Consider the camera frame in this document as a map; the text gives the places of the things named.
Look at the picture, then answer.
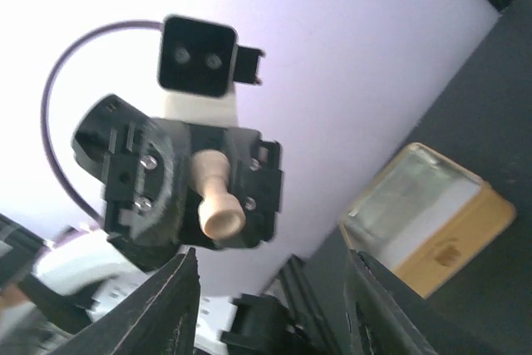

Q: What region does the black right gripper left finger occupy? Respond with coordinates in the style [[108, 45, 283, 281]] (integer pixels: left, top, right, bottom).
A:
[[51, 249, 200, 355]]

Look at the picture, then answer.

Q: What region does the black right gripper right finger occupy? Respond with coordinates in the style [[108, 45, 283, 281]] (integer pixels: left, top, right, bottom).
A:
[[344, 249, 449, 354]]

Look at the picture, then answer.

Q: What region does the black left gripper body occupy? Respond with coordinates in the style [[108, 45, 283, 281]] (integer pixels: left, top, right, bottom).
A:
[[71, 95, 283, 270]]

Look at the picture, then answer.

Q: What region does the light wooden pawn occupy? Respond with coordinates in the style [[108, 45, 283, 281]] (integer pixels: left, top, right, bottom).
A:
[[190, 150, 246, 240]]

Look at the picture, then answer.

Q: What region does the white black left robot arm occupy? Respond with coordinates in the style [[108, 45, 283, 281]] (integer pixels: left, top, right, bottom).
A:
[[1, 95, 293, 354]]

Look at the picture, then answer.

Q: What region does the metal tray yellow rim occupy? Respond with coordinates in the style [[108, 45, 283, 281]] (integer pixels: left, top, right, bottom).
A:
[[339, 142, 516, 298]]

